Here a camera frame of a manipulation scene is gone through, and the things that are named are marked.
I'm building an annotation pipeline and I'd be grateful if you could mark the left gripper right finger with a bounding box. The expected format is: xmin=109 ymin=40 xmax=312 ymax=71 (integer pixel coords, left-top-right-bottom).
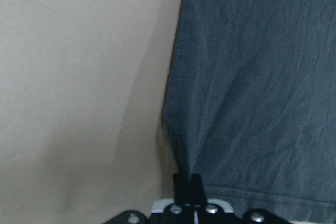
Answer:
xmin=190 ymin=174 xmax=207 ymax=206

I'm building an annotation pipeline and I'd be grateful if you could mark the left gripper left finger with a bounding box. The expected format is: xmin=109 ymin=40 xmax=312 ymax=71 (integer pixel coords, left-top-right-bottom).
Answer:
xmin=173 ymin=173 xmax=191 ymax=206

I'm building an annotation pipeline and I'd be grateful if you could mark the black printed t-shirt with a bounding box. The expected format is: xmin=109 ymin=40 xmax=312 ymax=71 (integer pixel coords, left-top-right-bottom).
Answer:
xmin=165 ymin=0 xmax=335 ymax=223

